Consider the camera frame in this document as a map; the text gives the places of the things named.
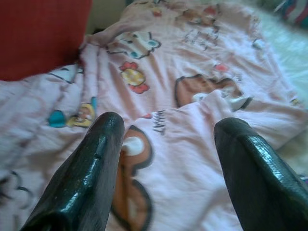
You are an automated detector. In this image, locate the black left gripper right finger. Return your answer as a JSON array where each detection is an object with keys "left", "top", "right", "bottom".
[{"left": 213, "top": 117, "right": 308, "bottom": 231}]

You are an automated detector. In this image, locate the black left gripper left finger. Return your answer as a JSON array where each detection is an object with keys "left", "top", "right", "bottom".
[{"left": 20, "top": 112, "right": 126, "bottom": 231}]

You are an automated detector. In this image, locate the pink cartoon print blanket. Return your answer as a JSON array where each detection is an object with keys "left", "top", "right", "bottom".
[{"left": 0, "top": 0, "right": 308, "bottom": 231}]

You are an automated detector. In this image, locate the big red beanbag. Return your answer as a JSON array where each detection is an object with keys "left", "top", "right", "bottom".
[{"left": 0, "top": 0, "right": 94, "bottom": 82}]

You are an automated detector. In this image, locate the red white blue striped bolster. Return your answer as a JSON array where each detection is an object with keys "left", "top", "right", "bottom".
[{"left": 274, "top": 0, "right": 308, "bottom": 27}]

